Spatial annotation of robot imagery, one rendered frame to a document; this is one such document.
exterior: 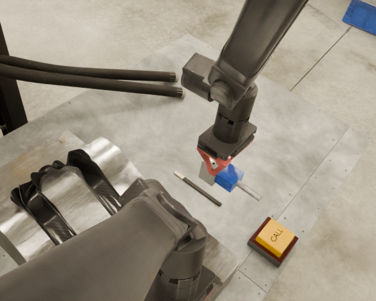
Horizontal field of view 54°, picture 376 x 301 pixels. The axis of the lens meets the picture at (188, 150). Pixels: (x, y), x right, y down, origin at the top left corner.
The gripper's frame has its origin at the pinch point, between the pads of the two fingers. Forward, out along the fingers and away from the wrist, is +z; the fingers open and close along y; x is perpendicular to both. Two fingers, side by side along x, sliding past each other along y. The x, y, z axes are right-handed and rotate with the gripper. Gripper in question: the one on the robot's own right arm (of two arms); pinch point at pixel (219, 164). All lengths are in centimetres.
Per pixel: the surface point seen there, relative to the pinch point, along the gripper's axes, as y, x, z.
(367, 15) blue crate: -282, -38, 82
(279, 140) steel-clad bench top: -30.6, 1.1, 15.2
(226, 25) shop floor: -192, -116, 93
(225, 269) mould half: 14.0, 12.9, 6.3
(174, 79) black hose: -26.9, -34.3, 12.5
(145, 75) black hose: -19.6, -39.2, 10.2
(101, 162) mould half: 15.3, -17.6, 1.3
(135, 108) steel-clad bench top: -10.5, -34.4, 14.3
